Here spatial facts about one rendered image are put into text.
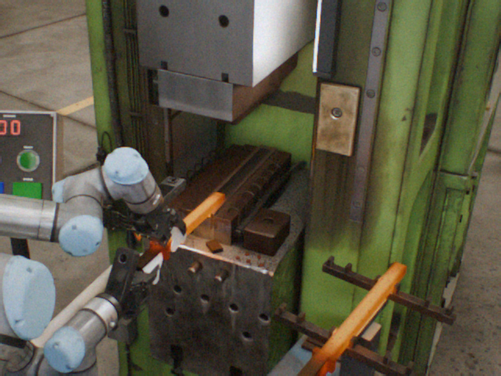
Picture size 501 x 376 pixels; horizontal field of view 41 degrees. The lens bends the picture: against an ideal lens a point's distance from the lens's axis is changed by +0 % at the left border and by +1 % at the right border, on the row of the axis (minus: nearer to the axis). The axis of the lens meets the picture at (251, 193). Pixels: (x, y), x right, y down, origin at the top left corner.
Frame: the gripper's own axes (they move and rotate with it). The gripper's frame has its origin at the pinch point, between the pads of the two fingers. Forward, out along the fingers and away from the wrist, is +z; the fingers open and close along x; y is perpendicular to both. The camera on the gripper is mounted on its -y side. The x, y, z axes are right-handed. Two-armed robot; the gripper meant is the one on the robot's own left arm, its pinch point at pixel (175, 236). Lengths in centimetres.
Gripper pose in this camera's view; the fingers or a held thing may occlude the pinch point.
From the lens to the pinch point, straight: 164.1
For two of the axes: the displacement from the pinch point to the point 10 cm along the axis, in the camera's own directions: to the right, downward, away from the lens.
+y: -3.8, 8.2, -4.4
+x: 9.1, 2.3, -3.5
